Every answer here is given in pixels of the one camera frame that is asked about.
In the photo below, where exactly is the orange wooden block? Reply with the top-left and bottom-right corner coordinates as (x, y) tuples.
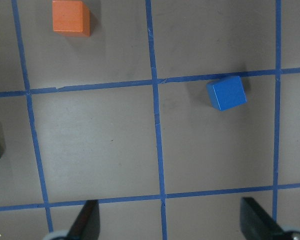
(52, 0), (91, 37)

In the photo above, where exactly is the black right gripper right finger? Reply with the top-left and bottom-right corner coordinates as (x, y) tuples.
(240, 197), (290, 240)

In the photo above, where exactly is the blue wooden block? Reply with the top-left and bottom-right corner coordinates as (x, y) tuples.
(206, 76), (247, 111)

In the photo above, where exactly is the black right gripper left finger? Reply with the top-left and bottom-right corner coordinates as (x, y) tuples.
(66, 200), (100, 240)

